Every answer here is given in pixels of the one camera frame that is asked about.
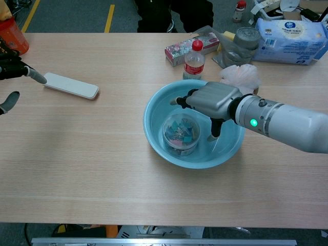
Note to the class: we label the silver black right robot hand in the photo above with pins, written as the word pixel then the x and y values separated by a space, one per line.
pixel 215 100

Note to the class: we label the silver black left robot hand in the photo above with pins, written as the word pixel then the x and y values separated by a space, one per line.
pixel 10 68

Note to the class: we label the clear tub of colourful clips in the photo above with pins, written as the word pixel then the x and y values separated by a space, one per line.
pixel 180 133

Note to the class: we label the light blue plastic basin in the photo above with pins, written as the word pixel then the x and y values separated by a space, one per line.
pixel 159 107

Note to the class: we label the long white cutlery case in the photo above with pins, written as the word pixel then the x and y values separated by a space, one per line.
pixel 71 85

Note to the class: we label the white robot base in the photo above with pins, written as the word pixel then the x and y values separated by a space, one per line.
pixel 159 232

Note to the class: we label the orange plastic bucket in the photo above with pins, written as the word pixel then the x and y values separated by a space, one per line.
pixel 12 38

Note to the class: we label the clear bottle with red cap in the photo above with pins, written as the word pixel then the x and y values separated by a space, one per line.
pixel 194 66

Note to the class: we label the beige round bowl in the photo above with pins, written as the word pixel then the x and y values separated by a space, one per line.
pixel 256 90

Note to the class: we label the floral patterned long box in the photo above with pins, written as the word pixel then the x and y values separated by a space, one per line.
pixel 179 51

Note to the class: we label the yellow scouring sponge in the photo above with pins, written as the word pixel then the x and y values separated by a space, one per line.
pixel 228 35

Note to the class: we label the small bottle with red cap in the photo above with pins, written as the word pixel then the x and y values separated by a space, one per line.
pixel 239 12

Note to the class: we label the blue white tissue pack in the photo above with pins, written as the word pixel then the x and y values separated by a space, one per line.
pixel 287 41

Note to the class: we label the person in black trousers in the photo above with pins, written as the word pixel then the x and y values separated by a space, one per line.
pixel 153 15

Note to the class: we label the brown cardboard box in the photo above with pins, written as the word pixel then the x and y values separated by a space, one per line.
pixel 292 16

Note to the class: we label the black power adapter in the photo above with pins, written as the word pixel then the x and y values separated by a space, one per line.
pixel 310 14

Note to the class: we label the orange yellow object under table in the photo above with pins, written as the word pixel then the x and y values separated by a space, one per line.
pixel 110 230

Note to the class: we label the aluminium profile rail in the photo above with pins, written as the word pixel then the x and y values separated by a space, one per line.
pixel 164 242

